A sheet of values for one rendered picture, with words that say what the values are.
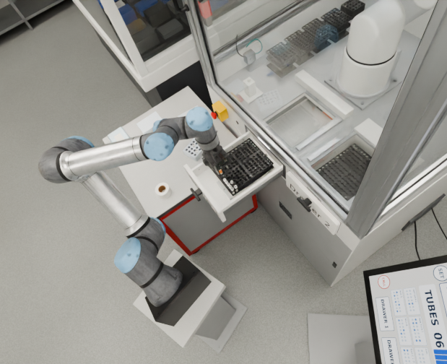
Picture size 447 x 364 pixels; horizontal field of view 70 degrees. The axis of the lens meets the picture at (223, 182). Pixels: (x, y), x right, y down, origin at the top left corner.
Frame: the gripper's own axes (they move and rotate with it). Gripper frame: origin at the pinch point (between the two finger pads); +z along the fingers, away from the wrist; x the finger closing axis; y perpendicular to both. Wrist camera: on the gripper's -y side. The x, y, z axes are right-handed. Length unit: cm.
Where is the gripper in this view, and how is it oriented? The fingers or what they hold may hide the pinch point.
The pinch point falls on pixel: (218, 166)
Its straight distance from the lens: 131.1
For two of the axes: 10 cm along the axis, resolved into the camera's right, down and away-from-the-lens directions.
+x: 8.1, -5.8, 1.1
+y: 5.5, 6.8, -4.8
